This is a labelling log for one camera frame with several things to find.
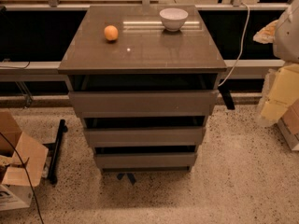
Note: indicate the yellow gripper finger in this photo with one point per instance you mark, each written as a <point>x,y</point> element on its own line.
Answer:
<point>266,34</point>

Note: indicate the open cardboard box left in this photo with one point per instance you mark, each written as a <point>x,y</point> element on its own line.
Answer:
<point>22,164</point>

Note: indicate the grey drawer cabinet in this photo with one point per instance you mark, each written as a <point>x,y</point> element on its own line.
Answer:
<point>145,57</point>

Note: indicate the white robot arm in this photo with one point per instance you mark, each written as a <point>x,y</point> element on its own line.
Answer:
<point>283,34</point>

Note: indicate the cardboard box right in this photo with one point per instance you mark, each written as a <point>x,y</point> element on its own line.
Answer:
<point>289,126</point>

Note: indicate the white ceramic bowl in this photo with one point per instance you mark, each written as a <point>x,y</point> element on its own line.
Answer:
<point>173,18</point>

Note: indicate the black metal stand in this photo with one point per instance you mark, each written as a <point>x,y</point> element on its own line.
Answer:
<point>54,149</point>

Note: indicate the orange fruit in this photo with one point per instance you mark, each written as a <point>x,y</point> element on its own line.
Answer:
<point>111,33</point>

